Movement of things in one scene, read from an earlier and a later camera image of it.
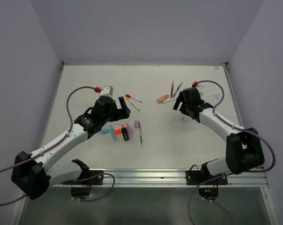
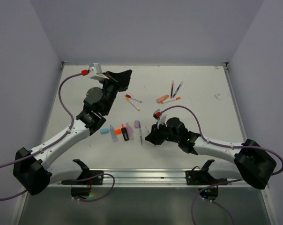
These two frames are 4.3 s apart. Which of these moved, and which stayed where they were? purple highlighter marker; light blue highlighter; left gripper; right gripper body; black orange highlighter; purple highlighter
Moved: right gripper body; left gripper
Stayed: purple highlighter; purple highlighter marker; light blue highlighter; black orange highlighter
